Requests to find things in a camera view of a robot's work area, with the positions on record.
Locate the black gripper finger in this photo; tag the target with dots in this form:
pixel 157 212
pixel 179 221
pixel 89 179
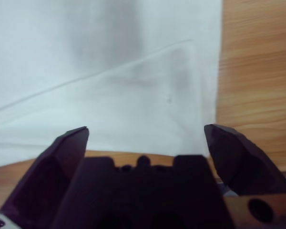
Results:
pixel 47 181
pixel 240 164

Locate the white t-shirt with small print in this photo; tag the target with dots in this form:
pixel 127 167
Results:
pixel 97 83

